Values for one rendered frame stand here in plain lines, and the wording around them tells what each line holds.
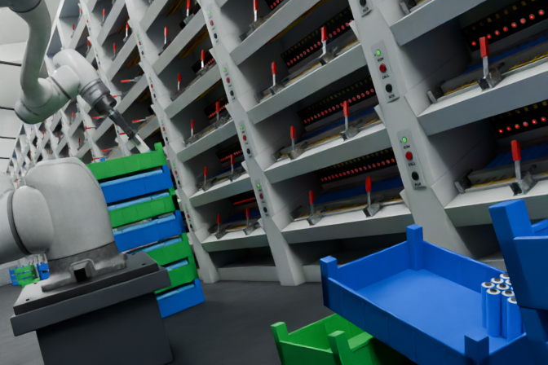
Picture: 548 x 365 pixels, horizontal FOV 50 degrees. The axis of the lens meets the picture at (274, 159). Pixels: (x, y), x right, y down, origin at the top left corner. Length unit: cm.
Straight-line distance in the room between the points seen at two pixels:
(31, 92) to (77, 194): 71
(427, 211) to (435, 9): 40
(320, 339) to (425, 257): 23
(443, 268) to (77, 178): 80
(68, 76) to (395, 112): 120
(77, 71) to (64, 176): 77
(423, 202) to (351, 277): 34
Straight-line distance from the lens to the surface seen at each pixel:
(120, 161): 196
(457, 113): 113
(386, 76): 124
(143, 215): 196
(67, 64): 209
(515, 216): 48
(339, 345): 86
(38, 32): 183
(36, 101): 204
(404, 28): 120
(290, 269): 180
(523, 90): 104
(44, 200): 137
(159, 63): 242
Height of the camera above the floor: 30
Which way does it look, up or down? 3 degrees up
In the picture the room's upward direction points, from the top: 16 degrees counter-clockwise
